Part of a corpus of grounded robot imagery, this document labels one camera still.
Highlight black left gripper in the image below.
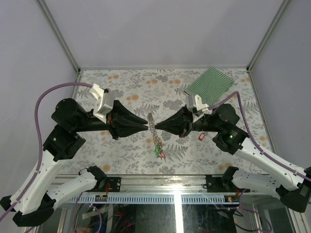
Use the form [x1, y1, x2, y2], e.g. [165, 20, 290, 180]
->
[75, 99, 151, 139]

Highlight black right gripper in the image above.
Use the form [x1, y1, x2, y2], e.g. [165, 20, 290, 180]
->
[155, 104, 222, 138]

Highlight metal key organizer ring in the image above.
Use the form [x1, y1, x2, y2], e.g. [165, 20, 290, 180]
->
[146, 113, 165, 151]

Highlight green key tag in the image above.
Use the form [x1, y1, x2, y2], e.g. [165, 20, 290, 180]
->
[155, 145, 162, 157]

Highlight red key tag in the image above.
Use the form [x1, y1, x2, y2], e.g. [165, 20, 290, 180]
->
[158, 151, 166, 160]

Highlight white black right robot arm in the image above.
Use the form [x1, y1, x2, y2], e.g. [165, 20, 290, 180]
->
[155, 104, 311, 213]

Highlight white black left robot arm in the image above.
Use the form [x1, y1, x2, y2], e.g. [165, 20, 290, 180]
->
[0, 98, 148, 227]

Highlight key with red tag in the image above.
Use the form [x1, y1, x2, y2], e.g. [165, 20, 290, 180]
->
[198, 132, 208, 141]

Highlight floral tablecloth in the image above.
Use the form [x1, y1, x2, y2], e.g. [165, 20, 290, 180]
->
[61, 68, 270, 175]

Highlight green white striped cloth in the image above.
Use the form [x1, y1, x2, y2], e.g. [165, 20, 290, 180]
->
[184, 67, 234, 106]

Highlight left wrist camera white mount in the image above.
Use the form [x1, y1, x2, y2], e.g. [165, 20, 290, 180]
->
[89, 84, 114, 123]

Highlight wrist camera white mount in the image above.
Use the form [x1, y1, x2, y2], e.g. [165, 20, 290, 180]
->
[89, 84, 114, 123]
[186, 95, 211, 117]

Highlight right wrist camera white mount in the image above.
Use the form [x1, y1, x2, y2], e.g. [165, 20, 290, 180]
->
[186, 95, 211, 117]

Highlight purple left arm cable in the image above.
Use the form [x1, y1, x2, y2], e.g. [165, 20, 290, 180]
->
[0, 82, 94, 219]

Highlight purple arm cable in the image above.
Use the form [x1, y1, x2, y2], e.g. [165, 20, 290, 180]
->
[0, 82, 94, 219]
[208, 91, 311, 178]

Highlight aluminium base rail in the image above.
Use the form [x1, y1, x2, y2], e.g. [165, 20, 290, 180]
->
[55, 173, 298, 203]

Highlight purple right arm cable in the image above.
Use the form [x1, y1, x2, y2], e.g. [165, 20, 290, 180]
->
[208, 91, 311, 178]

